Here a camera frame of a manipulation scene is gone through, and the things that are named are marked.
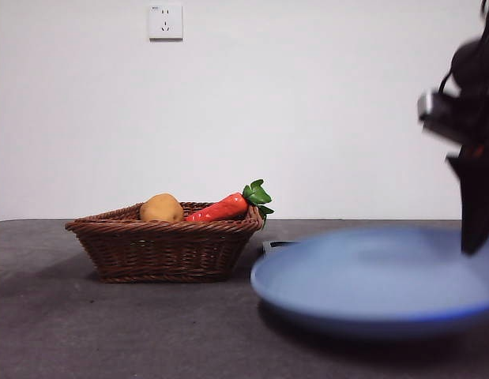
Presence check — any blue round plate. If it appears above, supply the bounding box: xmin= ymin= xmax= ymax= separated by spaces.
xmin=249 ymin=227 xmax=489 ymax=341

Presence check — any black flat tray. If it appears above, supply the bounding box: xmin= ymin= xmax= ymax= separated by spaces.
xmin=257 ymin=240 xmax=301 ymax=265

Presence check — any orange carrot with green leaves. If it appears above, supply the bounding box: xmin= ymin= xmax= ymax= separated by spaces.
xmin=183 ymin=179 xmax=276 ymax=231

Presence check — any yellow-brown potato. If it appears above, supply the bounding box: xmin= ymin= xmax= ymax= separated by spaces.
xmin=139 ymin=193 xmax=186 ymax=223

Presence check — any brown wicker basket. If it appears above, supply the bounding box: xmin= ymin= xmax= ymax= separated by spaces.
xmin=65 ymin=201 xmax=266 ymax=284

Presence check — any white wall socket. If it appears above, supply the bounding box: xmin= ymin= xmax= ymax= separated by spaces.
xmin=149 ymin=3 xmax=184 ymax=43

